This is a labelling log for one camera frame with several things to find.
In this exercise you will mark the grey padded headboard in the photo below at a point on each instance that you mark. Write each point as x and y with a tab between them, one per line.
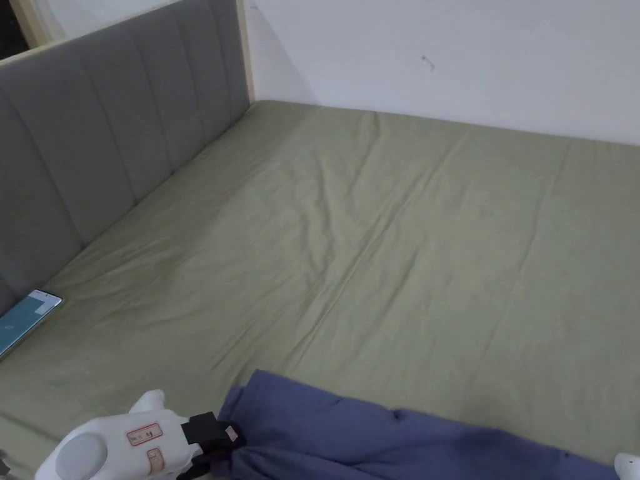
100	125

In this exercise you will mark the bed with pale green sheet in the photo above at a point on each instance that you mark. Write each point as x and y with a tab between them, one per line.
350	250

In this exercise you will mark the smartphone with lit screen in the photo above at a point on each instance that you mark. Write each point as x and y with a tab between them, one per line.
27	320

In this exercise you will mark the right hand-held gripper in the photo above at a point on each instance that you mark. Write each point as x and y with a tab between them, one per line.
629	466

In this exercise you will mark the dark blue shirt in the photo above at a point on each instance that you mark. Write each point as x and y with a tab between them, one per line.
400	440

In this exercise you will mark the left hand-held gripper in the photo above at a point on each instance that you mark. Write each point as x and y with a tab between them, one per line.
125	445

